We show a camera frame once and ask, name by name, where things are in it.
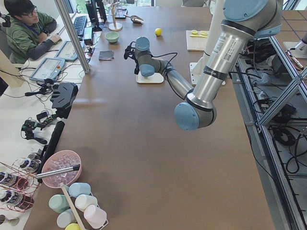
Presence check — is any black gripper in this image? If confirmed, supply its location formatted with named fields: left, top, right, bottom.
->
left=124, top=41, right=136, bottom=60

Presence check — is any yellow lemon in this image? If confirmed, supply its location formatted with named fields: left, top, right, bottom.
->
left=154, top=28, right=162, bottom=36

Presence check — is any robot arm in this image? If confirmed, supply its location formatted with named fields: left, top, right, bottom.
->
left=124, top=0, right=283, bottom=131

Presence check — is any beige rabbit tray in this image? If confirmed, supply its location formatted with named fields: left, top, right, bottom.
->
left=136, top=73, right=164, bottom=84

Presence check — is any grey folded cloth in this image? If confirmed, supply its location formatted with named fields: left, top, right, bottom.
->
left=98, top=50, right=114, bottom=61

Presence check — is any pale green bowl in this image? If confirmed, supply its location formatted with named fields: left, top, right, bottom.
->
left=105, top=31, right=119, bottom=43

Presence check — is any wooden mug tree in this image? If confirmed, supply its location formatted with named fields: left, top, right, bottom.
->
left=107, top=2, right=122, bottom=32

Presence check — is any shiny metal scoop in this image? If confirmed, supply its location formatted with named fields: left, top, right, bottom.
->
left=124, top=14, right=144, bottom=24

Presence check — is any black keyboard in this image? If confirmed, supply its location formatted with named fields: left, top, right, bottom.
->
left=73, top=16, right=87, bottom=37

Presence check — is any upper teach pendant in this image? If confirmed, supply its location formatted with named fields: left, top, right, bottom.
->
left=55, top=41, right=78, bottom=62

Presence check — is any teach pendant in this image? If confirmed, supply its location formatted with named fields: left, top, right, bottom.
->
left=29, top=57, right=66, bottom=82
left=55, top=41, right=78, bottom=62

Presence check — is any yellow plastic knife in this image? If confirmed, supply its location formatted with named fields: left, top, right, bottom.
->
left=189, top=34, right=208, bottom=38

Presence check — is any wooden cutting board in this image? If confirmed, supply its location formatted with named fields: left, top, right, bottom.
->
left=186, top=30, right=209, bottom=52

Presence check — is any black angular device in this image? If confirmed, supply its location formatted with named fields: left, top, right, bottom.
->
left=50, top=82, right=78, bottom=119

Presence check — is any lower teach pendant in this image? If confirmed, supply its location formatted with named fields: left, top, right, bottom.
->
left=29, top=57, right=66, bottom=82

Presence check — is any seated person green jacket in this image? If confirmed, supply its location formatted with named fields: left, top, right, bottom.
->
left=4, top=0, right=61, bottom=64

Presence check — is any pink bowl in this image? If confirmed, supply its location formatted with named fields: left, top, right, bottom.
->
left=42, top=150, right=82, bottom=188

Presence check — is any light blue cup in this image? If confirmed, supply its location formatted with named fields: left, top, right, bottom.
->
left=69, top=183, right=91, bottom=198

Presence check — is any white cup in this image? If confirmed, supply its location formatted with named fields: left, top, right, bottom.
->
left=75, top=194, right=98, bottom=212

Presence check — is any mint green cup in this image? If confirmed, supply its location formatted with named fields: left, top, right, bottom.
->
left=48, top=194, right=70, bottom=214

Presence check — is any pink cup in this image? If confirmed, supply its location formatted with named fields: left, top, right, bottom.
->
left=83, top=205, right=107, bottom=229

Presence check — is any grey blue cup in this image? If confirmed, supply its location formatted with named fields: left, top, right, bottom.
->
left=57, top=208, right=77, bottom=228

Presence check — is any bottle rack with bottles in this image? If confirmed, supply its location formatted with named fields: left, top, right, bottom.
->
left=0, top=162, right=39, bottom=212

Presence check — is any yellow cup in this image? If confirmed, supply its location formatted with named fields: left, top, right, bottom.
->
left=65, top=223, right=81, bottom=230

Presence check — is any aluminium frame post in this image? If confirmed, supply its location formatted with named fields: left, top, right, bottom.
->
left=54, top=0, right=90, bottom=74

